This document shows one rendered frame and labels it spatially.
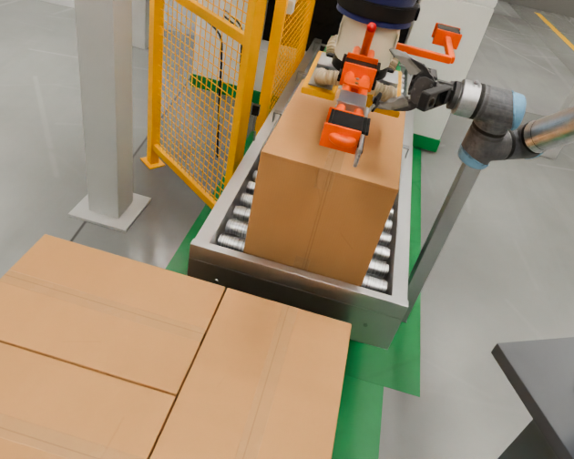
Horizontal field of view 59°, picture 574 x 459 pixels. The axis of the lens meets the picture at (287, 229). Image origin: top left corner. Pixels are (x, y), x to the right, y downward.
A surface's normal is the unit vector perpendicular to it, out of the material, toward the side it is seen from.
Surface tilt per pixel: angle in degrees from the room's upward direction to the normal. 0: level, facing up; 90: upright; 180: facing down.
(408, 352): 0
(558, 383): 0
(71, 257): 0
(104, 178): 90
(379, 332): 90
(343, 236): 90
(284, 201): 90
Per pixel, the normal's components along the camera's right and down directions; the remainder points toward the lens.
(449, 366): 0.18, -0.77
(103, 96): -0.21, 0.58
